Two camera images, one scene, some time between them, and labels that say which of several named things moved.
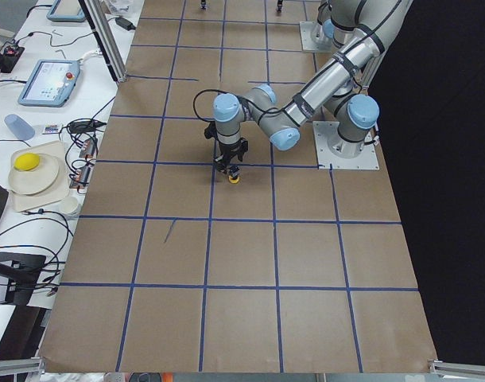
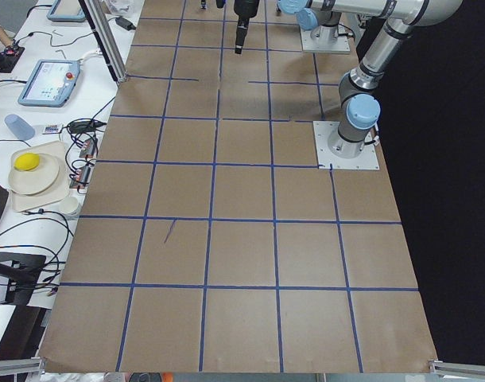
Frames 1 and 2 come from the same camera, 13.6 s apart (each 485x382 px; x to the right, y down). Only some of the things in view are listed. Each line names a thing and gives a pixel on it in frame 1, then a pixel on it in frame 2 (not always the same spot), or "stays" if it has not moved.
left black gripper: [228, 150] → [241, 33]
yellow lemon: [26, 161] stays
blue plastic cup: [19, 127] stays
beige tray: [60, 190] stays
